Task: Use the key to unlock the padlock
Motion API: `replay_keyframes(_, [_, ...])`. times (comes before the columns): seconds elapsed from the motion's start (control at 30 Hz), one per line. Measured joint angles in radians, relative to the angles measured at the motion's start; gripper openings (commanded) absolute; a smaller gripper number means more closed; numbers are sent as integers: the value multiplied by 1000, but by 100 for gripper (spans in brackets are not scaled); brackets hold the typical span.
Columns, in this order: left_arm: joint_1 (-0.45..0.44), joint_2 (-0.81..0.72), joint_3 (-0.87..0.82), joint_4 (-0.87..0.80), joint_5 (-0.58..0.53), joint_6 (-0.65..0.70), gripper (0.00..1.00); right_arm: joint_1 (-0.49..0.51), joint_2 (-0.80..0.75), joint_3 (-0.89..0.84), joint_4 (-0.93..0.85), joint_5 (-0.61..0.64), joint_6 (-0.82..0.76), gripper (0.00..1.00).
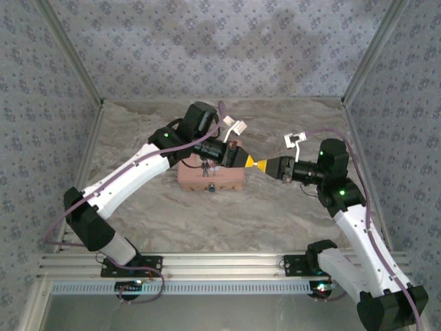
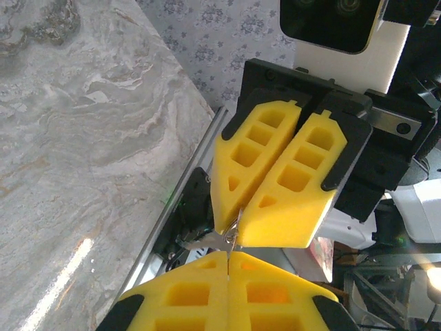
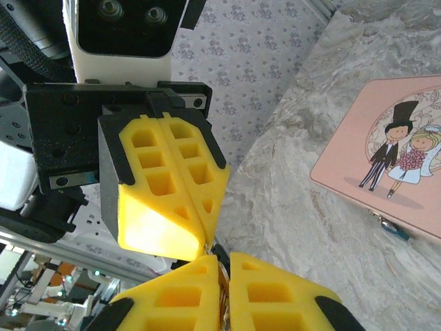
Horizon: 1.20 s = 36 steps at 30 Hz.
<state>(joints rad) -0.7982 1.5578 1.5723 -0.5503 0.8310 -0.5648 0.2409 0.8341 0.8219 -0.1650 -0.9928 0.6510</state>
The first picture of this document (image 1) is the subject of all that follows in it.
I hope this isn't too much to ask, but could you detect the slotted grey cable duct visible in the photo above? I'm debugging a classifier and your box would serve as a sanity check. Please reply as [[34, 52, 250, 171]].
[[51, 279, 320, 296]]

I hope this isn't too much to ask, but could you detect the small lit circuit board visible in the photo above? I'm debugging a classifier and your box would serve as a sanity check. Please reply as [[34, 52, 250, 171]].
[[115, 281, 144, 299], [309, 281, 338, 299]]

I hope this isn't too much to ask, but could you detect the aluminium table side rail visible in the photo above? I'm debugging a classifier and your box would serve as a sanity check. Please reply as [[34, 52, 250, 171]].
[[342, 99, 394, 252], [54, 101, 105, 252]]

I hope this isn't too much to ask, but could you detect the aluminium mounting rail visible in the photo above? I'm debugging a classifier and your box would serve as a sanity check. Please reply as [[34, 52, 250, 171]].
[[37, 252, 413, 279]]

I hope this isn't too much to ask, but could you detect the purple camera cable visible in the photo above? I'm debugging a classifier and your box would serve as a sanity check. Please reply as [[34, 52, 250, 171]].
[[302, 128, 427, 331], [43, 100, 227, 306]]

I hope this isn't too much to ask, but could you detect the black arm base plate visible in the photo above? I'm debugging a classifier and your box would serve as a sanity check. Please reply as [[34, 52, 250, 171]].
[[283, 254, 332, 277], [101, 255, 163, 278]]

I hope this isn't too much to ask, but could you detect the aluminium frame post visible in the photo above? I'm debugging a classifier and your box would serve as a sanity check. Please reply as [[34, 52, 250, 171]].
[[341, 0, 411, 106], [37, 0, 105, 106]]

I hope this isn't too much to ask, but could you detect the pink tin box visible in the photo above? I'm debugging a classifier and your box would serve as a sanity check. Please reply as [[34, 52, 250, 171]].
[[176, 139, 247, 192]]

